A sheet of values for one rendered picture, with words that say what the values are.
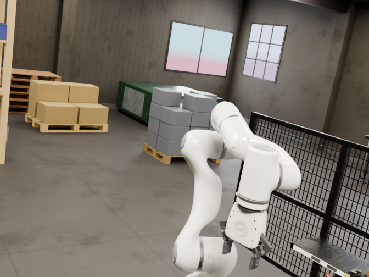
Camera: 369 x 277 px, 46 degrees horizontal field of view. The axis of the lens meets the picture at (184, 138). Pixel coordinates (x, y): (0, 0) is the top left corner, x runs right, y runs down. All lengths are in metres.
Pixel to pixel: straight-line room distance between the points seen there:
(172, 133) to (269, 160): 5.64
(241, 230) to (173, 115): 5.53
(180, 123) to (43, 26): 4.55
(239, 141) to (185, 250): 0.47
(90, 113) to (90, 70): 2.61
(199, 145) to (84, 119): 6.67
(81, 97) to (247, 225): 7.45
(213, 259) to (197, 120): 5.46
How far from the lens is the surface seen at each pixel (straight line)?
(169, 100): 7.00
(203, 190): 1.53
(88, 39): 10.50
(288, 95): 11.16
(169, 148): 6.77
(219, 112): 1.40
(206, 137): 1.53
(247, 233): 1.18
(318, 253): 2.22
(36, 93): 8.14
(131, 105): 9.95
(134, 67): 11.05
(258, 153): 1.11
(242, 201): 1.15
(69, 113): 7.96
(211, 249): 1.55
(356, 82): 10.02
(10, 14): 5.75
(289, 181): 1.16
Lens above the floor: 1.89
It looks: 12 degrees down
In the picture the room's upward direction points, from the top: 9 degrees clockwise
